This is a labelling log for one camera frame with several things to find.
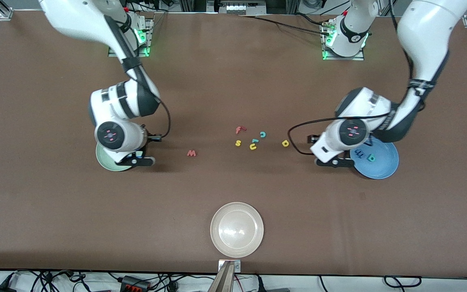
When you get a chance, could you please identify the aluminium camera pole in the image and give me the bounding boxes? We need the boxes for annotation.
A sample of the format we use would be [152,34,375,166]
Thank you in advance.
[208,261,235,292]

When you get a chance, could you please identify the beige round plate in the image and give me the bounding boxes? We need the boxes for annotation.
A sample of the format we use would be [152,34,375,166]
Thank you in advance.
[210,202,264,258]

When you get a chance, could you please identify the black orange power strip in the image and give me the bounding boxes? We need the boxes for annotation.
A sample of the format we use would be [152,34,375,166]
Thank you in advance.
[119,275,152,291]

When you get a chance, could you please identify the grey box white connectors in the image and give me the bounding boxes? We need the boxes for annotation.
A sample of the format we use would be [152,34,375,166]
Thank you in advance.
[219,0,267,15]

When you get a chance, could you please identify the looped black cable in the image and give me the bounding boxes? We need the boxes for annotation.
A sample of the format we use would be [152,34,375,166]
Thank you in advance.
[383,276,422,289]

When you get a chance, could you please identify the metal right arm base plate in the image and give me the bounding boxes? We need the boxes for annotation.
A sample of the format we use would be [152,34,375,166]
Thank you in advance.
[108,18,154,57]

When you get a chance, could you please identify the table cover sheet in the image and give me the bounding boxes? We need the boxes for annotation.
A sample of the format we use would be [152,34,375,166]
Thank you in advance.
[0,10,467,280]

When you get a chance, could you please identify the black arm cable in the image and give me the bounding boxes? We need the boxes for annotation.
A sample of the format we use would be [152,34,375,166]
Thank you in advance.
[288,0,437,155]
[124,24,172,140]

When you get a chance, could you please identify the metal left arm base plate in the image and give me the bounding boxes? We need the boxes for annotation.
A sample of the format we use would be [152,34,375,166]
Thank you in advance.
[322,20,365,61]

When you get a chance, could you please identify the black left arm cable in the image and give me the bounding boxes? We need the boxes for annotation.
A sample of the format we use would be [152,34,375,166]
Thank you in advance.
[288,0,437,155]

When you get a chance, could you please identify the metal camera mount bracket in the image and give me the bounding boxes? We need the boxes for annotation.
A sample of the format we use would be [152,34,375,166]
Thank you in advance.
[218,260,241,272]

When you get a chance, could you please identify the green round plate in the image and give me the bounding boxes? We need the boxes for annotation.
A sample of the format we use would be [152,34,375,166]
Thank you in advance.
[96,143,137,172]

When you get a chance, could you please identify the blue round plate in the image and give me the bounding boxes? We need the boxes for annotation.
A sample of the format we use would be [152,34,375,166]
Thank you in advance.
[349,136,399,180]

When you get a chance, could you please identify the black cable across table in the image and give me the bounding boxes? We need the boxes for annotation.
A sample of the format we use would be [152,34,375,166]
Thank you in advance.
[293,12,331,27]
[238,15,332,36]

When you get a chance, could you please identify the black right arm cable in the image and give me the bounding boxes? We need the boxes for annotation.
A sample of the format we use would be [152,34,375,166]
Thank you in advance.
[124,24,172,140]

